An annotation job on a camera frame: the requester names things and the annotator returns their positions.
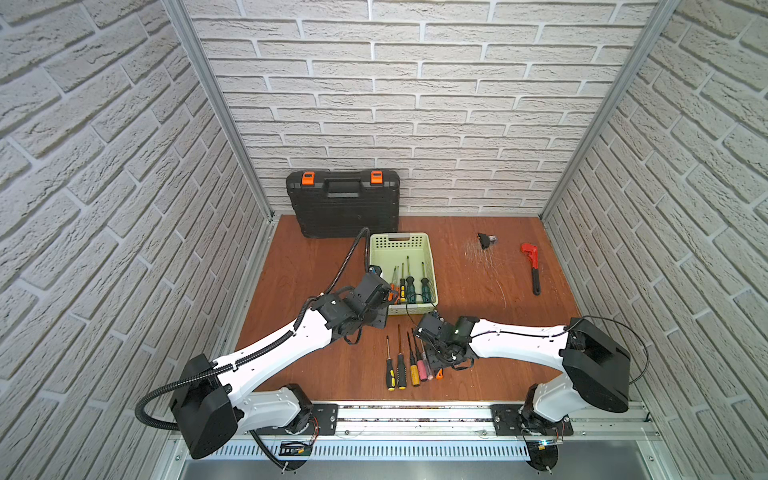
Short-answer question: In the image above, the orange black handle screwdriver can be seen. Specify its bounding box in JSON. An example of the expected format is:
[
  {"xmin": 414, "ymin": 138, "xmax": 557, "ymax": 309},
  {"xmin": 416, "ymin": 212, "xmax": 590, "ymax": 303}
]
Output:
[{"xmin": 389, "ymin": 266, "xmax": 400, "ymax": 303}]

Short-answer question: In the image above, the green handle screwdriver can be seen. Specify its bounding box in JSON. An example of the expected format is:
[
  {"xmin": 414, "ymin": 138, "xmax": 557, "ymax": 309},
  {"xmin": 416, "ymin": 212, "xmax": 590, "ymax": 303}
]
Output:
[
  {"xmin": 405, "ymin": 256, "xmax": 417, "ymax": 304},
  {"xmin": 420, "ymin": 262, "xmax": 433, "ymax": 304}
]

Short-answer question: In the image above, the black yellow handle screwdriver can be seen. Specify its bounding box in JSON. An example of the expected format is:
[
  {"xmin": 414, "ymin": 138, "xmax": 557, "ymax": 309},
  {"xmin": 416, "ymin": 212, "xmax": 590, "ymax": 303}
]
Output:
[{"xmin": 397, "ymin": 267, "xmax": 407, "ymax": 304}]

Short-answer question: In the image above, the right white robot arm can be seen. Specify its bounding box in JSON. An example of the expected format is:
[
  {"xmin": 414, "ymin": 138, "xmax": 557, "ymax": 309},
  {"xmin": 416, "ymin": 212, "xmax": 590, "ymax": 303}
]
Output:
[{"xmin": 415, "ymin": 312, "xmax": 631, "ymax": 428}]

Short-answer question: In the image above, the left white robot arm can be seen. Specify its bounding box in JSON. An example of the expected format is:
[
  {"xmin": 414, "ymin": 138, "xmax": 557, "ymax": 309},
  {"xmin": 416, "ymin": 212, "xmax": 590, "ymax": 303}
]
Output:
[{"xmin": 169, "ymin": 266, "xmax": 391, "ymax": 459}]

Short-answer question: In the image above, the light green plastic bin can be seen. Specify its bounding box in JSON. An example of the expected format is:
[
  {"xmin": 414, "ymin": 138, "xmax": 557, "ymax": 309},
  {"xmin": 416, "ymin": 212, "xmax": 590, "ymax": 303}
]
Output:
[{"xmin": 368, "ymin": 233, "xmax": 438, "ymax": 316}]

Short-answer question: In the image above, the black yellow small screwdriver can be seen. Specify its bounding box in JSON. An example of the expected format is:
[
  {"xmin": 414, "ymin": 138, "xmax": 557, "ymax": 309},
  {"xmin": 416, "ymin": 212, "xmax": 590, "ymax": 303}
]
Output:
[{"xmin": 385, "ymin": 337, "xmax": 396, "ymax": 391}]

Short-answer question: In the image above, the black plastic tool case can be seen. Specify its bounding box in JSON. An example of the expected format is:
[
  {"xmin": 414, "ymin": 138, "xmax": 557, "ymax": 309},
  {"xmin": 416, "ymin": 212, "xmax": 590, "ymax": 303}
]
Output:
[{"xmin": 286, "ymin": 169, "xmax": 401, "ymax": 239}]

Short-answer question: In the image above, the small black metal part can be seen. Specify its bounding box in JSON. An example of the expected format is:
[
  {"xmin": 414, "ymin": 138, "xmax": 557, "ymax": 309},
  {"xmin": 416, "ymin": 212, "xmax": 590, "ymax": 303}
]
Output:
[{"xmin": 477, "ymin": 233, "xmax": 498, "ymax": 250}]

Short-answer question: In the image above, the red pipe wrench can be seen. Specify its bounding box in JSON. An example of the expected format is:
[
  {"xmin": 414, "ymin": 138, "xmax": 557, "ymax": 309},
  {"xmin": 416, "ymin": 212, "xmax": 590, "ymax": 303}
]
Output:
[{"xmin": 520, "ymin": 243, "xmax": 541, "ymax": 296}]

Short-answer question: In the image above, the pink handle screwdriver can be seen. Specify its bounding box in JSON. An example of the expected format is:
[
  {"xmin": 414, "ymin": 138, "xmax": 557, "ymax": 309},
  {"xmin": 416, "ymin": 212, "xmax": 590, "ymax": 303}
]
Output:
[{"xmin": 412, "ymin": 332, "xmax": 428, "ymax": 382}]

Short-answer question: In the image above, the long black handle screwdriver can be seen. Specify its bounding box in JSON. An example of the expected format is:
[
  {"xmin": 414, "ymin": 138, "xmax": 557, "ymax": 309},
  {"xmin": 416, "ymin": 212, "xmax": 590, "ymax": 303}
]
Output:
[{"xmin": 396, "ymin": 325, "xmax": 407, "ymax": 390}]

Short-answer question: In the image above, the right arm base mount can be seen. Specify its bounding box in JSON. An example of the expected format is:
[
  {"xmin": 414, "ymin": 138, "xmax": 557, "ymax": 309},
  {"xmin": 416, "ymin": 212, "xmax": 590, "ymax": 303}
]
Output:
[{"xmin": 490, "ymin": 403, "xmax": 574, "ymax": 438}]

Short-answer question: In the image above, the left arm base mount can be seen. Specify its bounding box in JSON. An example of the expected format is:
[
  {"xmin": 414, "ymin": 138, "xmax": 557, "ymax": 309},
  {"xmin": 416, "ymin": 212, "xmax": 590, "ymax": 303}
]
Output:
[{"xmin": 259, "ymin": 403, "xmax": 339, "ymax": 436}]

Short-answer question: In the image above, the left black corrugated cable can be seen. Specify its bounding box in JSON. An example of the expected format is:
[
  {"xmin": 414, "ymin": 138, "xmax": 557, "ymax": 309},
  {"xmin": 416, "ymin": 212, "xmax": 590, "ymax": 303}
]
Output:
[{"xmin": 134, "ymin": 227, "xmax": 371, "ymax": 472}]

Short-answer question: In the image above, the aluminium rail frame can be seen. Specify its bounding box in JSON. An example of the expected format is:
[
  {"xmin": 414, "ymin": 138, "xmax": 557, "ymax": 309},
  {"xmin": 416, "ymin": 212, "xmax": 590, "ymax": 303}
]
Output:
[{"xmin": 153, "ymin": 400, "xmax": 680, "ymax": 479}]

